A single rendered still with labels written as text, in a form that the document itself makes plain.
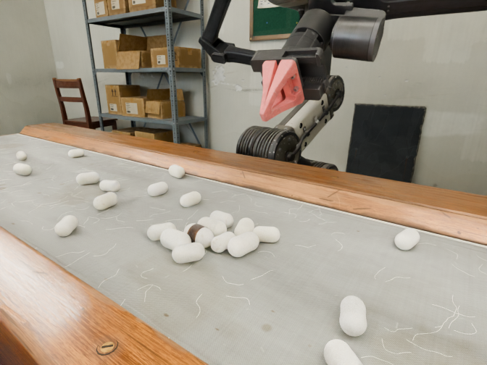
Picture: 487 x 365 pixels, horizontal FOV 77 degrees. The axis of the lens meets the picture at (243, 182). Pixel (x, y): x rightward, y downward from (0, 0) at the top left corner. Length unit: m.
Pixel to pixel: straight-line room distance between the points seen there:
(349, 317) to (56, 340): 0.19
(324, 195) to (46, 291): 0.35
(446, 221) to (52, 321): 0.41
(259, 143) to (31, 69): 4.44
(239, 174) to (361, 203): 0.21
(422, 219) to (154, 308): 0.33
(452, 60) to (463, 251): 1.97
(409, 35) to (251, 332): 2.22
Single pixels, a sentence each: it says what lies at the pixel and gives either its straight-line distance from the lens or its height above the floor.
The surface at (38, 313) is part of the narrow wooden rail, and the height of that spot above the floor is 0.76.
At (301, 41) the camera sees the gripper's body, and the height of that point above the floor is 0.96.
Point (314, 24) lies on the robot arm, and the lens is 0.51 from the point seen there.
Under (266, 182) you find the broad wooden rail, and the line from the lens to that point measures 0.50.
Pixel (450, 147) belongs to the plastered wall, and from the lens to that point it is 2.36.
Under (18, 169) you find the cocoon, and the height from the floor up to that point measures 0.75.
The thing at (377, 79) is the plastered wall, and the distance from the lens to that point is 2.36.
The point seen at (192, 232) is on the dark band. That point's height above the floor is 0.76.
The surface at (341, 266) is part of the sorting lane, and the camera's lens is 0.33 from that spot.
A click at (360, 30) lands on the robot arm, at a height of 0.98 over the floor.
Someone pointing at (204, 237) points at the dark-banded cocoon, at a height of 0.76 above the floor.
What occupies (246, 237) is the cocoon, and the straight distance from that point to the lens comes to 0.32.
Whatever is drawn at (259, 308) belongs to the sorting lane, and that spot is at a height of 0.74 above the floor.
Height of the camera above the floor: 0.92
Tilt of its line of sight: 19 degrees down
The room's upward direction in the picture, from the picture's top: straight up
